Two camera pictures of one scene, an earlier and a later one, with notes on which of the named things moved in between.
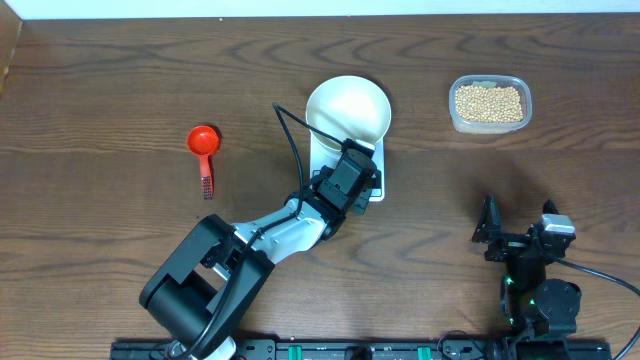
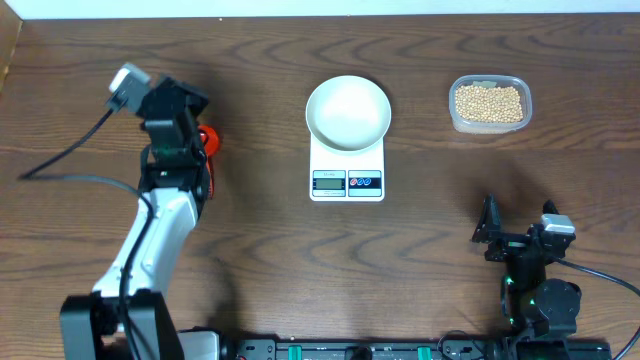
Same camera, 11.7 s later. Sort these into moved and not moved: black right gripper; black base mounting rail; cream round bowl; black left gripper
Moved: black left gripper
Not moved: cream round bowl; black right gripper; black base mounting rail
